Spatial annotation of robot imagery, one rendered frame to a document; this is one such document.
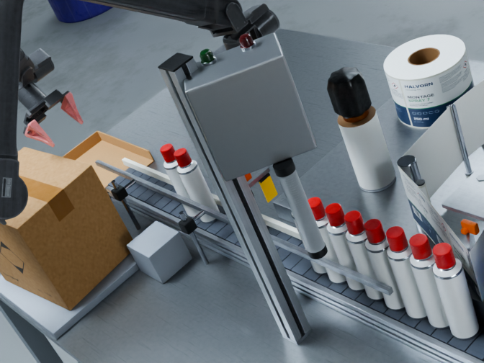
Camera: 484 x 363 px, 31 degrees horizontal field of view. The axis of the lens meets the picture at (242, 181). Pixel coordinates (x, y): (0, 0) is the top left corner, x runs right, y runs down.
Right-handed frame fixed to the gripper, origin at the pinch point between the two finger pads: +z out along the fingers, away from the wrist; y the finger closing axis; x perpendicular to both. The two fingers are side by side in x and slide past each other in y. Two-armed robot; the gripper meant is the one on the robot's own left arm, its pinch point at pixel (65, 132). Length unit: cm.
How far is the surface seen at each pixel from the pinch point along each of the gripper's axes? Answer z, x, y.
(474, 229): 74, -77, 7
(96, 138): -5, 56, 31
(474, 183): 68, -79, 12
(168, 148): 21.1, -12.0, 10.5
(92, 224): 20.9, 3.4, -10.6
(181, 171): 27.4, -13.1, 8.2
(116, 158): 6, 46, 26
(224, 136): 33, -71, -12
